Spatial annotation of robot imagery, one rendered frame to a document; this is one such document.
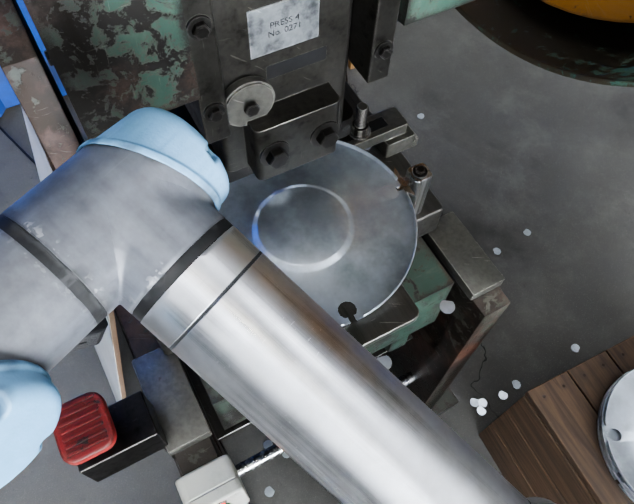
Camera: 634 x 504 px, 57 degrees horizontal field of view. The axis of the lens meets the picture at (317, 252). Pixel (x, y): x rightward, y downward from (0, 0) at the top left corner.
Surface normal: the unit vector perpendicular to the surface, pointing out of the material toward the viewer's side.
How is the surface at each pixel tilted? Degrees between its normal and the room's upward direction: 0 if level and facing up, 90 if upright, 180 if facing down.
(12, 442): 90
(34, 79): 74
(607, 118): 0
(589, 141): 0
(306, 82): 90
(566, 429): 0
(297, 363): 23
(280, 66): 90
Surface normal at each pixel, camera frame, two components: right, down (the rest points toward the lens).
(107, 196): 0.27, -0.31
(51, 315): 0.72, 0.24
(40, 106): 0.46, 0.60
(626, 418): 0.03, -0.50
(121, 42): 0.47, 0.77
